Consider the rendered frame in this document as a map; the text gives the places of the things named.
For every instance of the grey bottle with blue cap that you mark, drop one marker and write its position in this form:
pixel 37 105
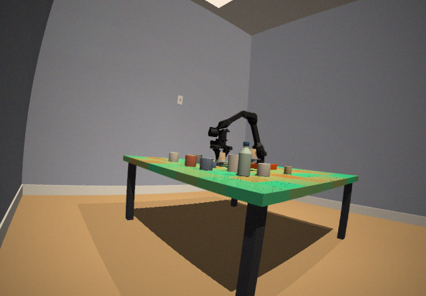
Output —
pixel 244 162

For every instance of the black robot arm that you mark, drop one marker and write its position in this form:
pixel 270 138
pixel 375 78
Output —
pixel 252 120

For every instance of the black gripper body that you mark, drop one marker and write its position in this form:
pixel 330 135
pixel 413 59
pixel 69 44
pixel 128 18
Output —
pixel 221 144

